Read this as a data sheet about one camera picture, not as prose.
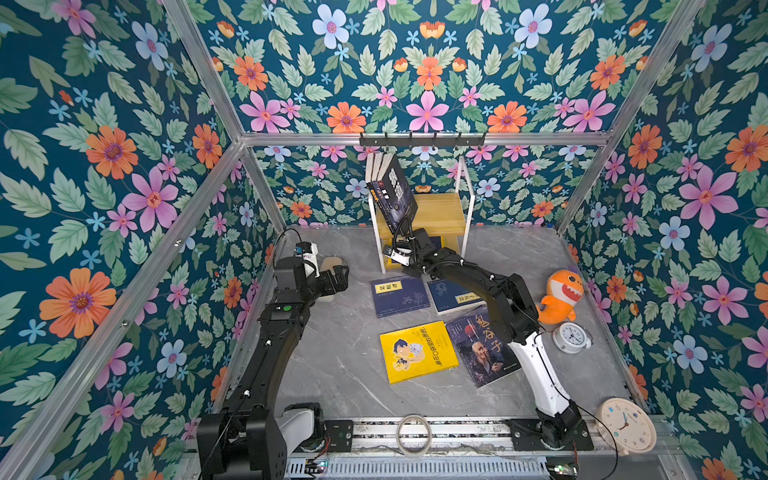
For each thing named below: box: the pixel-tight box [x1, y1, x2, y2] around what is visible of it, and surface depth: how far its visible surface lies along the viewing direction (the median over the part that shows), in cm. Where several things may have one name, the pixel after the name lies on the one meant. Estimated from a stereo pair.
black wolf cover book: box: [370, 153, 418, 236], surface depth 86 cm
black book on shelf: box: [367, 153, 406, 235], surface depth 84 cm
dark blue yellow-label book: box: [370, 276, 431, 319], surface depth 100 cm
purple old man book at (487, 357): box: [446, 312, 522, 388], surface depth 88 cm
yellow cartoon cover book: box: [379, 320, 459, 385], surface depth 88 cm
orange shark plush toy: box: [536, 265, 585, 325], surface depth 94 cm
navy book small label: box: [427, 279, 484, 312], surface depth 100 cm
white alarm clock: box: [551, 322, 593, 354], surface depth 88 cm
